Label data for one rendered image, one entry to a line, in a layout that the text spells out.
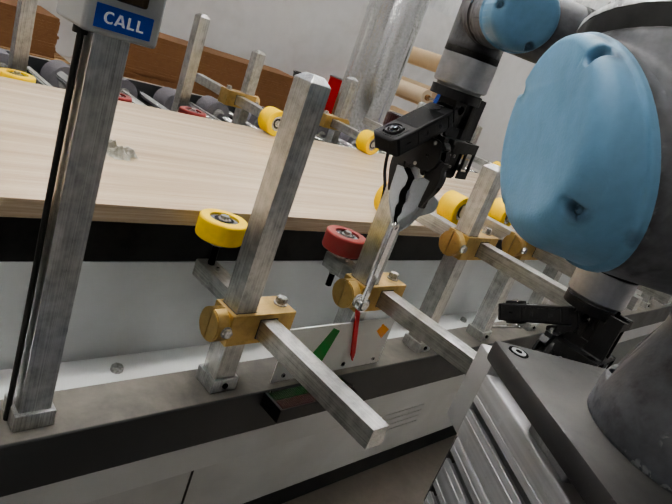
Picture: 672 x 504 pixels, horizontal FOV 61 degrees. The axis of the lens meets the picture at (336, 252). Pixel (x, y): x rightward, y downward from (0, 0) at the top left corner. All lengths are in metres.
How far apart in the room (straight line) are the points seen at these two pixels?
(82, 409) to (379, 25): 4.51
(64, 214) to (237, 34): 8.36
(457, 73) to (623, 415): 0.50
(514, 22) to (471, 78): 0.14
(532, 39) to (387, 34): 4.36
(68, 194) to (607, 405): 0.51
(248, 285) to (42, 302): 0.26
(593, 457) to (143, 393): 0.61
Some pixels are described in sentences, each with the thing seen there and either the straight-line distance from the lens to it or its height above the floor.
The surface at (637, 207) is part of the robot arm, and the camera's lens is 0.31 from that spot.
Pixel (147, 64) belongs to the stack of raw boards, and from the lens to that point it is 7.08.
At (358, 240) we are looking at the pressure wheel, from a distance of 1.06.
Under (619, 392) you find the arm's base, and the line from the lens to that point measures 0.44.
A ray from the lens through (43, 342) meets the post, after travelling 0.71.
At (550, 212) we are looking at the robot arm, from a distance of 0.31.
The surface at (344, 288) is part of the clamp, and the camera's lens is 0.96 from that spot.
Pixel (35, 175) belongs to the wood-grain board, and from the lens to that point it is 0.94.
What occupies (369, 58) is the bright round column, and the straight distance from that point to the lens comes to 5.03.
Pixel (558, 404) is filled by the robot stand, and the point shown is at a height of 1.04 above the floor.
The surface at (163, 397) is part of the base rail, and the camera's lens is 0.85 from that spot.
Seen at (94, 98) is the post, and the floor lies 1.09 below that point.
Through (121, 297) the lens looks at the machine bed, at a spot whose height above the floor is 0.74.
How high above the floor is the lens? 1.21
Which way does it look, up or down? 19 degrees down
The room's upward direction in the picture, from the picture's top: 21 degrees clockwise
